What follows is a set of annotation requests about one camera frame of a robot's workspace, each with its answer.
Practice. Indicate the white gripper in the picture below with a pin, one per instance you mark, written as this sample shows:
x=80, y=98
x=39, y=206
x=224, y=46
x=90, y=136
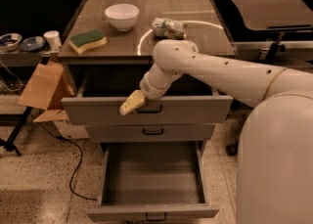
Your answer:
x=150, y=88

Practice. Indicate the grey top drawer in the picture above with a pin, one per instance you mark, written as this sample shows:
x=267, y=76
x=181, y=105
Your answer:
x=105, y=88

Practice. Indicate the grey drawer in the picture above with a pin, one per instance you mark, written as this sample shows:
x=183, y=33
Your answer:
x=105, y=88
x=150, y=133
x=152, y=182

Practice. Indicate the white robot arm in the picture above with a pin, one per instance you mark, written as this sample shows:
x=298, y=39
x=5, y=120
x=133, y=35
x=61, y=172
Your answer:
x=275, y=156

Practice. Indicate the grey middle drawer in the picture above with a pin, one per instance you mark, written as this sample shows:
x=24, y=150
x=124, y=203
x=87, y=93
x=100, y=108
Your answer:
x=150, y=133

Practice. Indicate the grey drawer cabinet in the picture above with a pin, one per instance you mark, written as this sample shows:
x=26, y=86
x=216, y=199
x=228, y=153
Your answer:
x=134, y=47

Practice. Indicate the grey bottom drawer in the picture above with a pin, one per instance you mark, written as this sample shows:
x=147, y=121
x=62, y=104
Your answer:
x=152, y=182

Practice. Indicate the open cardboard box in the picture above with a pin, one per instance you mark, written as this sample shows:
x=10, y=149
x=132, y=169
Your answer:
x=44, y=91

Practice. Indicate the crumpled snack bag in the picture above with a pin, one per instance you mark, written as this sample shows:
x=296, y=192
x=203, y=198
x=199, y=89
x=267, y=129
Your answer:
x=169, y=28

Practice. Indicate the green yellow sponge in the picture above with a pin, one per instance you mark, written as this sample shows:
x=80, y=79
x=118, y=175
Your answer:
x=87, y=40

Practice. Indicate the white ceramic bowl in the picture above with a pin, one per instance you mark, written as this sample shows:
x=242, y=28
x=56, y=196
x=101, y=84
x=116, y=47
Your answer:
x=122, y=17

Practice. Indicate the white paper cup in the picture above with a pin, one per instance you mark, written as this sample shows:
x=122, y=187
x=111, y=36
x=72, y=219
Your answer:
x=53, y=39

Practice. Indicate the blue plate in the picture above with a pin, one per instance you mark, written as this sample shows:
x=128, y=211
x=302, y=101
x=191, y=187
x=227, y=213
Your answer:
x=33, y=44

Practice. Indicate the black tripod stand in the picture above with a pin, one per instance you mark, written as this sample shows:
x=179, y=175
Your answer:
x=19, y=119

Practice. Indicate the blue patterned bowl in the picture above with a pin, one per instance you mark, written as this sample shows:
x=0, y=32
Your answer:
x=10, y=42

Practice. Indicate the black office chair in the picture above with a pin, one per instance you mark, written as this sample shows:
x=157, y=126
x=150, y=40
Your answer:
x=275, y=33

